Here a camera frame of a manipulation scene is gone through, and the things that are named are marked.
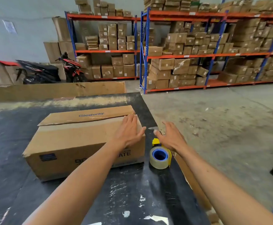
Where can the person's left hand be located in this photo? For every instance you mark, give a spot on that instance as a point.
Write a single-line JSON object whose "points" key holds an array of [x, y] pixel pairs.
{"points": [[127, 133]]}

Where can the person's right hand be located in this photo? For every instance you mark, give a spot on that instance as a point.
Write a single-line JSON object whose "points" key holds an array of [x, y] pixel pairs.
{"points": [[172, 141]]}

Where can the person's right thumb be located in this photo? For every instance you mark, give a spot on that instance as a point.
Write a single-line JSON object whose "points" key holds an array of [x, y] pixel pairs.
{"points": [[158, 134]]}

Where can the person's left thumb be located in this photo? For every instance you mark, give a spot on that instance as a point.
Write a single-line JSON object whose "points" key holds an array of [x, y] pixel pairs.
{"points": [[141, 132]]}

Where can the person's left forearm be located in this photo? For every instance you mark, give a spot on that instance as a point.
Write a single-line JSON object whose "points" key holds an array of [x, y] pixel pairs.
{"points": [[80, 185]]}

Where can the person's right forearm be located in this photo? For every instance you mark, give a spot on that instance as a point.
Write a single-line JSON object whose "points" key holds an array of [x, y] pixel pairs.
{"points": [[220, 189]]}

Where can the yellow tape dispenser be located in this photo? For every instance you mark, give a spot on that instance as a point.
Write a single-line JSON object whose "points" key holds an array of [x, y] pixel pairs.
{"points": [[160, 156]]}

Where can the cardboard panel beside table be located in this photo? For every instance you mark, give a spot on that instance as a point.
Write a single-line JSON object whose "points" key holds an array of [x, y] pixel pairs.
{"points": [[192, 182]]}

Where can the stack of cardboard boxes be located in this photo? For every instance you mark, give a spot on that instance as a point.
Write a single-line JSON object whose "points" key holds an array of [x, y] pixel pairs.
{"points": [[220, 5], [110, 37], [108, 67], [220, 42], [103, 8], [174, 72]]}

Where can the large brown cardboard box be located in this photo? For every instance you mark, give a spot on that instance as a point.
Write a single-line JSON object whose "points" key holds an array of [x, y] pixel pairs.
{"points": [[75, 142]]}

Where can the blue and orange shelf rack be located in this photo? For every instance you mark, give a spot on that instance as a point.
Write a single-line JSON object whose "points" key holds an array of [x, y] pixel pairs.
{"points": [[106, 51], [209, 55]]}

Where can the long flat cardboard sheet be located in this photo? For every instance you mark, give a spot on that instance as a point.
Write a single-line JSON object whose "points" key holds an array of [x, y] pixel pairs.
{"points": [[57, 91]]}

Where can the black and red motorcycle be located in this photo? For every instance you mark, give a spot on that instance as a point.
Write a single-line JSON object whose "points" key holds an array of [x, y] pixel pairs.
{"points": [[45, 72]]}

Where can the leaning flattened cardboard sheets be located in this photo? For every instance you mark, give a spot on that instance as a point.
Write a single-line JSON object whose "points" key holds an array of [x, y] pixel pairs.
{"points": [[59, 42]]}

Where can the red-topped cardboard cartons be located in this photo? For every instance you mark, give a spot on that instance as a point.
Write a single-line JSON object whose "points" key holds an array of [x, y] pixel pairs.
{"points": [[0, 72]]}

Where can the paper notice sheet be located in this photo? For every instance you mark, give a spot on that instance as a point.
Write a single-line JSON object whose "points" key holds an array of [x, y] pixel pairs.
{"points": [[9, 26]]}

